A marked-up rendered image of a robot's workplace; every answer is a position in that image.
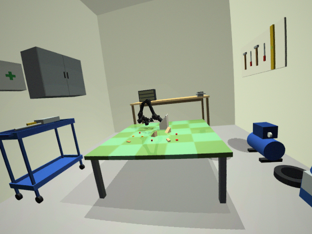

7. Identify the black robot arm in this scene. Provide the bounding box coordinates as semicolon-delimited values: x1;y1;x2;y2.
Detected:
137;98;163;126

